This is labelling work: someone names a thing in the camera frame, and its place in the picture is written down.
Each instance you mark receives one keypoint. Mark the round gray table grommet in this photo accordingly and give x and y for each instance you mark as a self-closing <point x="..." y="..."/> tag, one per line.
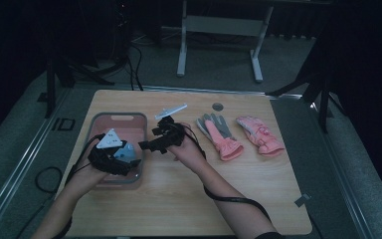
<point x="217" y="107"/>

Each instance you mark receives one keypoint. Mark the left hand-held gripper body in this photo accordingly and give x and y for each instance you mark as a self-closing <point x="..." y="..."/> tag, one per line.
<point x="107" y="156"/>

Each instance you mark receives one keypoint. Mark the black tripod stand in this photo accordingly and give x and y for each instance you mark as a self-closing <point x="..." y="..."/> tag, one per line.
<point x="318" y="86"/>
<point x="66" y="76"/>

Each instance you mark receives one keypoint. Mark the pink glove with gray palm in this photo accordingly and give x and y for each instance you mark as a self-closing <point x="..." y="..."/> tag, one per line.
<point x="220" y="139"/>

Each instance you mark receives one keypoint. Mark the person's left hand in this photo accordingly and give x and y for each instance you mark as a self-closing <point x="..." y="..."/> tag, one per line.
<point x="86" y="176"/>

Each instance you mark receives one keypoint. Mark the gray tape piece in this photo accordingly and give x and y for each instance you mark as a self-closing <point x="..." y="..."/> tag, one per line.
<point x="302" y="200"/>

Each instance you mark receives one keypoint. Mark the metal floor rail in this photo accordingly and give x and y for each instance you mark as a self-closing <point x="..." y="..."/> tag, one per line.
<point x="341" y="172"/>
<point x="20" y="176"/>

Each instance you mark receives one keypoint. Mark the person's right hand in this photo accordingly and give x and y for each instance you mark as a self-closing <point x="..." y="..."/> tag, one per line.
<point x="189" y="151"/>

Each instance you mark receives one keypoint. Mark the blue glove with dark dots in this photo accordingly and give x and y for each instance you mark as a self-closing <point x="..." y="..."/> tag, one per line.
<point x="126" y="153"/>

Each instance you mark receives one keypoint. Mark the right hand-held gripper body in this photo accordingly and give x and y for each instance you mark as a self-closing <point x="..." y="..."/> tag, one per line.
<point x="170" y="131"/>

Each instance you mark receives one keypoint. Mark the white metal desk frame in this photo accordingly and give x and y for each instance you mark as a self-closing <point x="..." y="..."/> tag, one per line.
<point x="224" y="25"/>

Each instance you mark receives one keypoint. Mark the pink padded glove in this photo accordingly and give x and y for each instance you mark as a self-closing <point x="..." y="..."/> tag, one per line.
<point x="260" y="134"/>

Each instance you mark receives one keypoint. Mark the pink basin with gray rim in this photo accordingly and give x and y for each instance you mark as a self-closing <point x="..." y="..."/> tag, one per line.
<point x="126" y="122"/>

